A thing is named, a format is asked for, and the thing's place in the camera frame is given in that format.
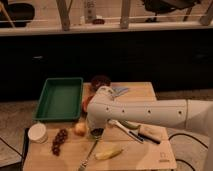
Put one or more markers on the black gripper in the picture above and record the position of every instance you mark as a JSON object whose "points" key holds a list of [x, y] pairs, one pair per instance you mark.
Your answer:
{"points": [[97, 132]]}

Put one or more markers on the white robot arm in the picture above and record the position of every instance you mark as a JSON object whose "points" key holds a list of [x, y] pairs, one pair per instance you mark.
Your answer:
{"points": [[191, 115]]}

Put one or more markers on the yellow onion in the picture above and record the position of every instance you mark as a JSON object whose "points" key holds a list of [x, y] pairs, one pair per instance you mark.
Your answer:
{"points": [[80, 129]]}

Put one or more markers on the green pea pod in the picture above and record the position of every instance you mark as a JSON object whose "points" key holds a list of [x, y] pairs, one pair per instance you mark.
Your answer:
{"points": [[129, 126]]}

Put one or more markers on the metal fork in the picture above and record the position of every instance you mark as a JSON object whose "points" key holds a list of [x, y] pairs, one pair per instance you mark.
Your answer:
{"points": [[83, 165]]}

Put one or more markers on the orange red cup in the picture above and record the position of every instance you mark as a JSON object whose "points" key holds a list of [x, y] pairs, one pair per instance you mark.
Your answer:
{"points": [[85, 103]]}

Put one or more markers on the bunch of red grapes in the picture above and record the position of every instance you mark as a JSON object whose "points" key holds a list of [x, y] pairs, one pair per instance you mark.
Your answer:
{"points": [[59, 139]]}

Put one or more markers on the blue grey cloth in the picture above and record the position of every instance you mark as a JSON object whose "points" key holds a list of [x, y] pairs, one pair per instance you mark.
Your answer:
{"points": [[119, 91]]}

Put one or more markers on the green plastic tray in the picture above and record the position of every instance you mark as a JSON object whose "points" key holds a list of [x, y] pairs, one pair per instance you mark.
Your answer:
{"points": [[60, 100]]}

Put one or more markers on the dark red bowl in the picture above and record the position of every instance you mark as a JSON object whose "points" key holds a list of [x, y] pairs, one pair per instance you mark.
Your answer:
{"points": [[100, 80]]}

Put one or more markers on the white paper cup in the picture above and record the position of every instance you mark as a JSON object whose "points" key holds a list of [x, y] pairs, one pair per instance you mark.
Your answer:
{"points": [[38, 133]]}

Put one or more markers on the black office chair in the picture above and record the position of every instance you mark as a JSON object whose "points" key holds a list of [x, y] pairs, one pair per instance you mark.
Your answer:
{"points": [[168, 6]]}

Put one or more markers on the black chair left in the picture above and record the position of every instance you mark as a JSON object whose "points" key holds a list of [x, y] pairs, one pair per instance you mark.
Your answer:
{"points": [[20, 13]]}

